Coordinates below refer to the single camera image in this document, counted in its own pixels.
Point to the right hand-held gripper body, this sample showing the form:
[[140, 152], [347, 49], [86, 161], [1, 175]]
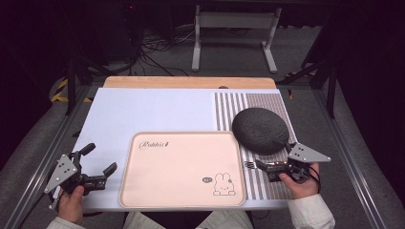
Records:
[[302, 154]]

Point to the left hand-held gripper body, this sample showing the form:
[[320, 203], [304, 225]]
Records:
[[63, 171]]

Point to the metal fork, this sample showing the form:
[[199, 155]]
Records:
[[250, 164]]

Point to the person's right hand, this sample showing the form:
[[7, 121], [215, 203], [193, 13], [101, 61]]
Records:
[[301, 187]]

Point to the person's left hand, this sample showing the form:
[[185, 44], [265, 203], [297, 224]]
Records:
[[70, 205]]

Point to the dark grey round plate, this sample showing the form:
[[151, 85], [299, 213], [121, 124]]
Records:
[[259, 130]]

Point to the yellow black floor tape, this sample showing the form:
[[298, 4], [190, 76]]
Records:
[[60, 92]]

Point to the striped placemat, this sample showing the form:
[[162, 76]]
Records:
[[232, 108]]

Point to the black metal stand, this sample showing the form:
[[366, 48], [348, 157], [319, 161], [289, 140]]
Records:
[[331, 89], [71, 86]]

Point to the white table cover sheet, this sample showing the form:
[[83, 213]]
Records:
[[143, 111]]

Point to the pink rectangular tray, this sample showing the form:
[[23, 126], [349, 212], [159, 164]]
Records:
[[181, 171]]

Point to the person's legs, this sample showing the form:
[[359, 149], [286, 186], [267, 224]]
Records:
[[216, 221]]

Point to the black computer tower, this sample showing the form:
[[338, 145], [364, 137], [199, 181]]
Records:
[[130, 28]]

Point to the white metal stand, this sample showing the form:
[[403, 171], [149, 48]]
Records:
[[234, 19]]

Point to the aluminium frame rail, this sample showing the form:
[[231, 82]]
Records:
[[41, 165], [353, 165]]

